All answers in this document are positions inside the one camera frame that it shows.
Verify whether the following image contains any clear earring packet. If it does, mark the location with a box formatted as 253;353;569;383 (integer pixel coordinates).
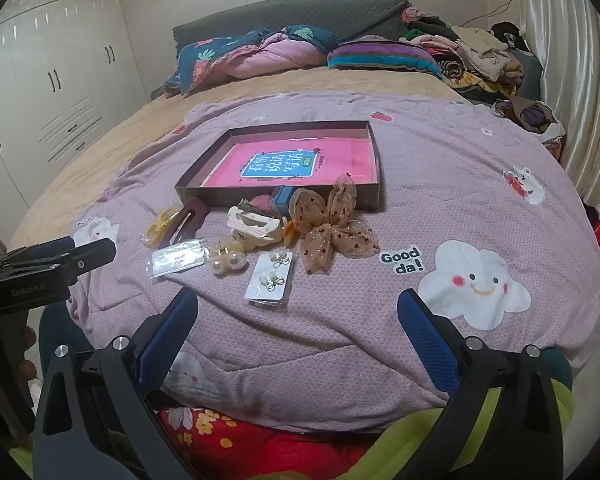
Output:
150;240;208;279

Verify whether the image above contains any blue floral quilt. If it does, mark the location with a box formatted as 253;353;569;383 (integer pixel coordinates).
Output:
164;26;341;98

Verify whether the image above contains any purple printed quilt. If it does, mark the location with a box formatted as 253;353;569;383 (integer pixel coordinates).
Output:
65;92;600;433

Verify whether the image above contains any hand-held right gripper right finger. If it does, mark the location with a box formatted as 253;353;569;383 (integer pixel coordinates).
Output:
397;288;573;480

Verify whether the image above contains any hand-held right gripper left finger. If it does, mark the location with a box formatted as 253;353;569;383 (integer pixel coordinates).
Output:
32;290;201;480

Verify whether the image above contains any white earring card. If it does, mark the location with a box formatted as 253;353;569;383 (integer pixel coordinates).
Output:
244;251;297;307

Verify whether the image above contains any dark wall cable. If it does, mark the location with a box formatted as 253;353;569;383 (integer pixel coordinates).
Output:
462;0;523;27

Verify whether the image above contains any pink book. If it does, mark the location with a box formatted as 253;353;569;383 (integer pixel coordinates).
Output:
203;140;378;188

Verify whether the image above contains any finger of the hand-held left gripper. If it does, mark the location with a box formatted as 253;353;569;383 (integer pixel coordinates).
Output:
1;237;76;264
0;239;117;286

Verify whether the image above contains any blue hair clip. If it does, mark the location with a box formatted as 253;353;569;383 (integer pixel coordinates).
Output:
271;185;301;211

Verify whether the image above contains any grey headboard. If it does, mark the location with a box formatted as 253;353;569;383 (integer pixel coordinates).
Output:
172;0;412;61

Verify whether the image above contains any green garment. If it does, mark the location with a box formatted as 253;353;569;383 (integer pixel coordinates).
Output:
360;380;576;480

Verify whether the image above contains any orange hair claw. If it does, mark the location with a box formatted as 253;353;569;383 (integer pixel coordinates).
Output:
279;216;301;247

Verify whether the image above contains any white wardrobe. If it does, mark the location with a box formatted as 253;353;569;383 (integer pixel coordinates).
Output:
0;0;153;196

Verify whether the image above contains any pearl hair clip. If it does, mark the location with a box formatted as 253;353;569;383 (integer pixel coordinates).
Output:
207;237;246;277

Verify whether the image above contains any cream curtain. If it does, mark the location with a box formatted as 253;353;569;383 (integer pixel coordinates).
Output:
517;0;600;221

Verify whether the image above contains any red floral cloth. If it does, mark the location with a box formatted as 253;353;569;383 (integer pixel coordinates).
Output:
157;405;381;480

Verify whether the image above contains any cream hair claw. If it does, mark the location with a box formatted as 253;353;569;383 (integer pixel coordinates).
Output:
226;200;281;248

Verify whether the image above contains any maroon rectangular hair clip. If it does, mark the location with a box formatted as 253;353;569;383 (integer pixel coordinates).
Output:
157;196;210;250

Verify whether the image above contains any shallow dark cardboard box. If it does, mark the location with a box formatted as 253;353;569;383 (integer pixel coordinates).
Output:
174;120;383;211

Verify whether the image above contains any pile of clothes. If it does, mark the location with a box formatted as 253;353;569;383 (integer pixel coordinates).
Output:
400;7;566;146

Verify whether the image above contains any person's left hand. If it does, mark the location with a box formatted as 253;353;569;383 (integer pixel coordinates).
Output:
19;327;38;383

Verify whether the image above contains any striped pillow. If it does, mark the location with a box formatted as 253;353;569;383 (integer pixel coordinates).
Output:
327;37;446;81

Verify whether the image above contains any yellow hair claw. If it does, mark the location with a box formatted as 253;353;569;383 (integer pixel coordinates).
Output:
140;205;181;248

